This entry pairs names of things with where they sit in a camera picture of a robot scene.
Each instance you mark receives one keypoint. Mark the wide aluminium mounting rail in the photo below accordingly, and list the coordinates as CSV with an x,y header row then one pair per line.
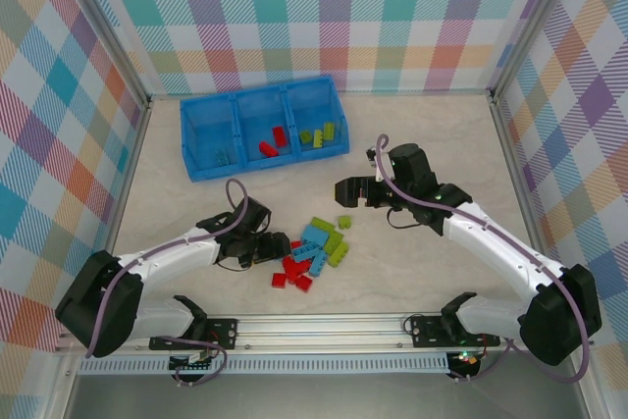
x,y
319,328

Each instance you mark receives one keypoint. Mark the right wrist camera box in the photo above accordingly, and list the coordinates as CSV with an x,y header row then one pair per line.
x,y
380,173

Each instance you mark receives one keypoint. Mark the small green lego brick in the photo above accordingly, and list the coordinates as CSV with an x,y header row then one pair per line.
x,y
344,222
306,137

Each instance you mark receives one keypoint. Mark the small circuit board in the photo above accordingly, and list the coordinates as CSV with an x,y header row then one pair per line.
x,y
465,358
193,360

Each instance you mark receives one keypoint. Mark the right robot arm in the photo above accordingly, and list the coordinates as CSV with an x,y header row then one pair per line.
x,y
559,321

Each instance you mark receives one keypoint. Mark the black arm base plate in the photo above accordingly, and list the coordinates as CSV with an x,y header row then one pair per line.
x,y
223,333
427,330

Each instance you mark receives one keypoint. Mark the aluminium frame post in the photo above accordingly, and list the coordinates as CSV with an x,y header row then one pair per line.
x,y
525,31
115,31

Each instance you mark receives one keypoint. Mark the blue three-compartment bin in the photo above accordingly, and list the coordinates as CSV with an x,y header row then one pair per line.
x,y
265,110

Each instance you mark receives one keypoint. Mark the aluminium frame rail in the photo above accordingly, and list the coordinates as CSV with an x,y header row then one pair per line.
x,y
319,93
517,169
125,178

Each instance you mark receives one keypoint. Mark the blue lego brick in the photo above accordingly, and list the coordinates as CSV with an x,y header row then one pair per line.
x,y
222,156
314,235
305,251
317,263

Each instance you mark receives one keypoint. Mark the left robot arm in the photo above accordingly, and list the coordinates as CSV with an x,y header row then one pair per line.
x,y
98,306

